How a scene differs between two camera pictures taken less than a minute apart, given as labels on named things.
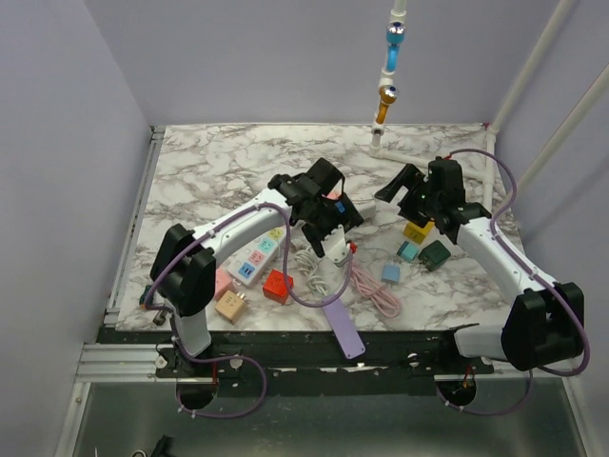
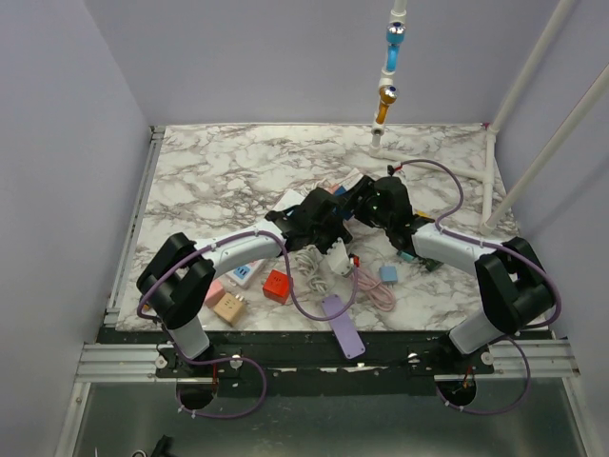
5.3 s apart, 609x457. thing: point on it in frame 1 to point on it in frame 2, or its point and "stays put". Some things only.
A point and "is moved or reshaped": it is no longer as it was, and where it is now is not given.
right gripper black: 409,177 to 367,187
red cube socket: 274,287 stays put
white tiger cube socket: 365,207 is moved or reshaped
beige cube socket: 229,306 stays put
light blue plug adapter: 390,273 stays put
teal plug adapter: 407,250 stays put
